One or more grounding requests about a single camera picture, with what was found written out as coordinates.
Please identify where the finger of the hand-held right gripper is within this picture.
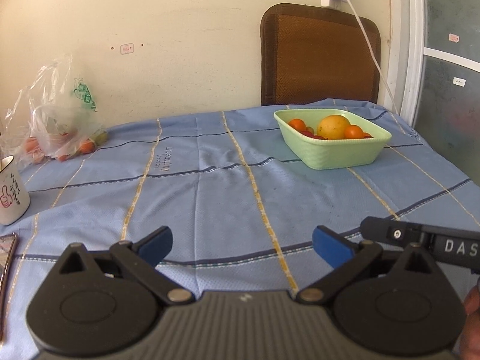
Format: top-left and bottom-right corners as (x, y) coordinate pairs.
(360, 216), (426, 250)

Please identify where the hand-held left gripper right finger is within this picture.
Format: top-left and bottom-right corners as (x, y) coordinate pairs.
(296, 225), (441, 304)

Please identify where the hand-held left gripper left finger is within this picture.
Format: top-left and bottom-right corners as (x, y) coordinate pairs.
(56, 226), (196, 305)

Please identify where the light green plastic basket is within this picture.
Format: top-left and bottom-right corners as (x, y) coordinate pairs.
(273, 108), (392, 170)

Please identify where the large yellow grapefruit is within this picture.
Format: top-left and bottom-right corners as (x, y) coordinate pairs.
(317, 115), (352, 140)

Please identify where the person's right hand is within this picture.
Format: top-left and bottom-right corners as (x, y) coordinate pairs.
(459, 286), (480, 360)

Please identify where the blue striped tablecloth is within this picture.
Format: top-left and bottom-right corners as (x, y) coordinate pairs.
(0, 98), (480, 360)

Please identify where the white framed glass door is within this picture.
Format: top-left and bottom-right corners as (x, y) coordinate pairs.
(390, 0), (480, 188)

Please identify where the smartphone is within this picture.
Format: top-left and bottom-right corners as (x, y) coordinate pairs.
(0, 233), (19, 331)

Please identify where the white enamel mug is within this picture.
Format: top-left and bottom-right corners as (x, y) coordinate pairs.
(0, 155), (31, 226)

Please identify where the clear plastic bag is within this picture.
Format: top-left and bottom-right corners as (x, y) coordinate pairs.
(5, 55), (109, 166)

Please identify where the brown chair back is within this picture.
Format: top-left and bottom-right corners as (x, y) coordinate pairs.
(260, 3), (382, 106)

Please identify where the white power cable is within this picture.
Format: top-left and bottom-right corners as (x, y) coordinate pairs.
(335, 0), (401, 115)

